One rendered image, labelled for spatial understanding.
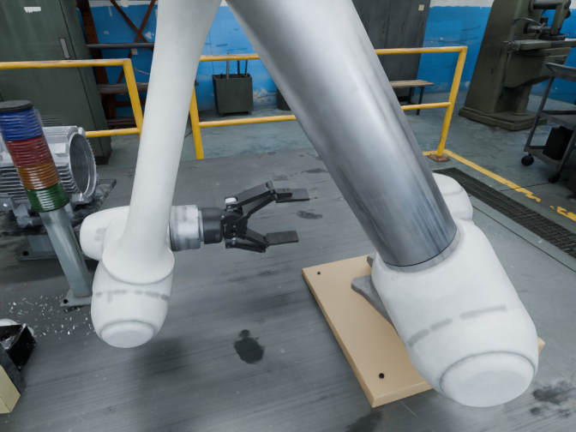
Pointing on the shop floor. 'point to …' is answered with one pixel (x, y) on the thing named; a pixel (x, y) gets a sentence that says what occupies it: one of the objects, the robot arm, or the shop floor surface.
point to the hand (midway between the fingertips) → (297, 217)
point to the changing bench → (411, 88)
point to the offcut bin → (233, 91)
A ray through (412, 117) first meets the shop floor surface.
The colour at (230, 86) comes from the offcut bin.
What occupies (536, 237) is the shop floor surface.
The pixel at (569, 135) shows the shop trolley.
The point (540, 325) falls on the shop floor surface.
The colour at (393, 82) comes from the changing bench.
